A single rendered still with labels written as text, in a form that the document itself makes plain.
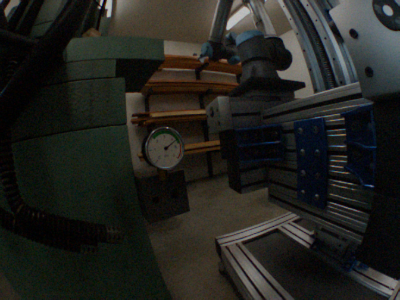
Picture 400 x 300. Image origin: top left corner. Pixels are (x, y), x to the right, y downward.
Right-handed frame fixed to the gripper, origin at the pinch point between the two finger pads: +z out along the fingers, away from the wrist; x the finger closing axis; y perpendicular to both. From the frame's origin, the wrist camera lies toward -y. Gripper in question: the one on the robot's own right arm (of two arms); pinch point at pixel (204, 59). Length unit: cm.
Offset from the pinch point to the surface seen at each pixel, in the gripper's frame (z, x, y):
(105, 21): -32, -66, -12
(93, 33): -64, -68, 23
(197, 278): -33, -56, 117
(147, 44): -64, -57, 28
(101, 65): -65, -67, 32
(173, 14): 98, 40, -142
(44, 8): -76, -77, 23
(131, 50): -64, -60, 30
